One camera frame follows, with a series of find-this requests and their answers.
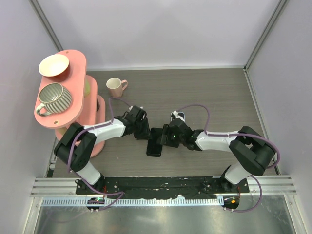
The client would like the blue smartphone black screen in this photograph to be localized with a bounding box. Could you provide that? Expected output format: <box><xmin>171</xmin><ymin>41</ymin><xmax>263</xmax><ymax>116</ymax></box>
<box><xmin>176</xmin><ymin>112</ymin><xmax>185</xmax><ymax>121</ymax></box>

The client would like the black phone case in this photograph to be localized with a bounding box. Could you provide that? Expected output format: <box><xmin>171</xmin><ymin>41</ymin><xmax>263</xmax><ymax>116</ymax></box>
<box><xmin>146</xmin><ymin>128</ymin><xmax>162</xmax><ymax>157</ymax></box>

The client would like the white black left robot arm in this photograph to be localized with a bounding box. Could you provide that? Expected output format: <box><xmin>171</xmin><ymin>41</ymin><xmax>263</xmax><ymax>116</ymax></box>
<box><xmin>54</xmin><ymin>106</ymin><xmax>150</xmax><ymax>195</ymax></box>

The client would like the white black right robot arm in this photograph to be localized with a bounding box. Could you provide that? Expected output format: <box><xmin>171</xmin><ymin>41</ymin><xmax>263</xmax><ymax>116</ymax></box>
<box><xmin>156</xmin><ymin>118</ymin><xmax>280</xmax><ymax>193</ymax></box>

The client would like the pink mug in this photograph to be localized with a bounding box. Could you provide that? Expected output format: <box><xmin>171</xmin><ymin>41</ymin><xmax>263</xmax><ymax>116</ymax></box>
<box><xmin>106</xmin><ymin>78</ymin><xmax>128</xmax><ymax>98</ymax></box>

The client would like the pink tiered shelf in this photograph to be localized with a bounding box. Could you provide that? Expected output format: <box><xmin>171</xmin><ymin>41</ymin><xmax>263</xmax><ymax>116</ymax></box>
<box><xmin>34</xmin><ymin>49</ymin><xmax>106</xmax><ymax>158</ymax></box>

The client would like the grey striped mug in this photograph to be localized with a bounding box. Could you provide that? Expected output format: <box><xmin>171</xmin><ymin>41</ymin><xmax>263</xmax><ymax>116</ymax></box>
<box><xmin>36</xmin><ymin>82</ymin><xmax>73</xmax><ymax>117</ymax></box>

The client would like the white bowl red outside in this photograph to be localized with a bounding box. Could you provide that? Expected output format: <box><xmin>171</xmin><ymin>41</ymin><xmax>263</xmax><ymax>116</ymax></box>
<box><xmin>39</xmin><ymin>54</ymin><xmax>71</xmax><ymax>81</ymax></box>

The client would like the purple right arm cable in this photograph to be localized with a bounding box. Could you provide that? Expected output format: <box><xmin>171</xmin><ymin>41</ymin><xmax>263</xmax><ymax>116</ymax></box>
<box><xmin>172</xmin><ymin>104</ymin><xmax>281</xmax><ymax>213</ymax></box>

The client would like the aluminium frame rail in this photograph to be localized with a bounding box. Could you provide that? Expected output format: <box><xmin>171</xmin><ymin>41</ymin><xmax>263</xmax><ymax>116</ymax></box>
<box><xmin>31</xmin><ymin>175</ymin><xmax>296</xmax><ymax>207</ymax></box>

